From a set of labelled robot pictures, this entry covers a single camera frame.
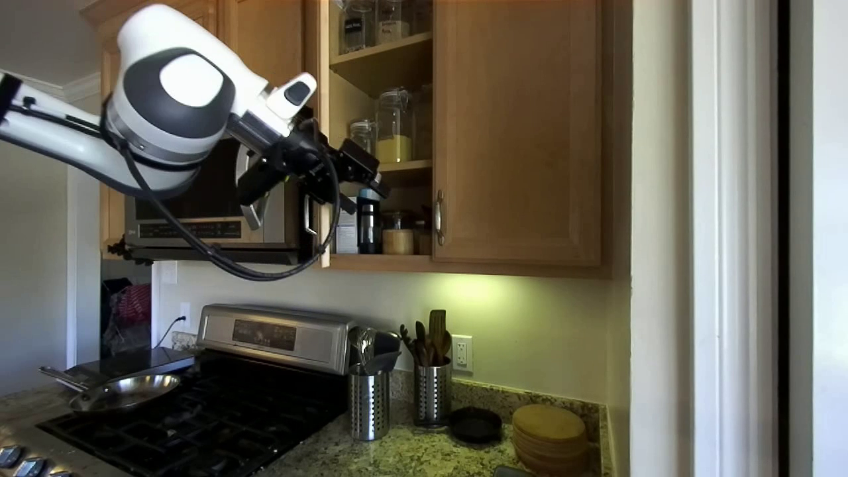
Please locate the stainless steel microwave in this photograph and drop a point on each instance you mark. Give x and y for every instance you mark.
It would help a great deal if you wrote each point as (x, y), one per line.
(194, 230)

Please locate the white wall outlet with plug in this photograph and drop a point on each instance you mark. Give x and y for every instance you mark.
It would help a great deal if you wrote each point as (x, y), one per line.
(181, 316)

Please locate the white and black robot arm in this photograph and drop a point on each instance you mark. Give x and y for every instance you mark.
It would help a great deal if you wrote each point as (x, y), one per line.
(169, 96)

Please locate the stainless steel stove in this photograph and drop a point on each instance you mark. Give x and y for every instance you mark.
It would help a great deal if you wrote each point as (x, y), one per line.
(230, 399)

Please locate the black plastic kitchen utensil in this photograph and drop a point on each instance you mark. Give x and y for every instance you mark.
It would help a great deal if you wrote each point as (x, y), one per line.
(415, 346)

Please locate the white box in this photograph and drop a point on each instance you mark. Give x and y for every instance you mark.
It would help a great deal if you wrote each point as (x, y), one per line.
(346, 231)

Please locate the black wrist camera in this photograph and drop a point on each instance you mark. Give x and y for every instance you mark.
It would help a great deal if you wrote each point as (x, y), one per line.
(361, 163)

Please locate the dark bottle blue cap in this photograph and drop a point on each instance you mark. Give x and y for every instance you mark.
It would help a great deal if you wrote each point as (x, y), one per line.
(369, 226)

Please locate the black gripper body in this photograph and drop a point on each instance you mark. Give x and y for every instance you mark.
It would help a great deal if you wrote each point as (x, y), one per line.
(281, 154)

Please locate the white cabinet door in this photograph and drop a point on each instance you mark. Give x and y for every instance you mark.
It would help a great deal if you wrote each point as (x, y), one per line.
(732, 240)

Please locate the perforated steel utensil holder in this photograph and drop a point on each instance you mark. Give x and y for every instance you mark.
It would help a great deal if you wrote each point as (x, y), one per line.
(369, 407)
(434, 397)

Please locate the cream candle jar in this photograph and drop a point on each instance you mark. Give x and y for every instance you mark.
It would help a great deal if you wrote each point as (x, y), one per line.
(398, 240)

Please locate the dark grey ladle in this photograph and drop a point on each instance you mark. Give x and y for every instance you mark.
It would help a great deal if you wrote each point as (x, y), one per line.
(389, 349)

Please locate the glass jar yellow contents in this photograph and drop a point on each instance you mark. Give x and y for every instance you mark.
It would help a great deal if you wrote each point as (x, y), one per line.
(397, 129)

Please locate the light wood cabinet door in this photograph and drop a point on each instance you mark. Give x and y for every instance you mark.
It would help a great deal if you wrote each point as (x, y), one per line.
(520, 134)
(319, 69)

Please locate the light wood wall cabinet frame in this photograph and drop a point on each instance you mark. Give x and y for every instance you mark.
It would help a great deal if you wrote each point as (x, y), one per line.
(389, 264)

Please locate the wooden kitchen utensil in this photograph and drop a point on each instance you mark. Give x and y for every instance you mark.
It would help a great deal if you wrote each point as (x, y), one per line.
(439, 336)

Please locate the black round dish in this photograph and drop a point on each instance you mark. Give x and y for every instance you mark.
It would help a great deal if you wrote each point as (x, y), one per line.
(476, 426)

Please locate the silver frying pan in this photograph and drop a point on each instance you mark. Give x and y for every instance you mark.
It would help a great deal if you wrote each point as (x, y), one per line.
(134, 387)

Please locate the dark red bag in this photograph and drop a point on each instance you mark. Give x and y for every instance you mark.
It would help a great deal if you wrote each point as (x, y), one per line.
(126, 320)

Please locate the small glass jar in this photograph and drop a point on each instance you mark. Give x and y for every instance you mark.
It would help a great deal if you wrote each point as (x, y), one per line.
(361, 137)

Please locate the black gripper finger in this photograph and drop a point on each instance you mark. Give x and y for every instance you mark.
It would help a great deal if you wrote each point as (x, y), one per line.
(309, 186)
(346, 201)

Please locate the silver metal kitchen utensil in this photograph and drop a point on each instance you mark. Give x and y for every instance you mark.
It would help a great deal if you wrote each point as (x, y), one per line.
(361, 346)

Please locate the clear glass storage jar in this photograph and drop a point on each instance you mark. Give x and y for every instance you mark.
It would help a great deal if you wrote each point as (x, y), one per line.
(391, 19)
(354, 26)

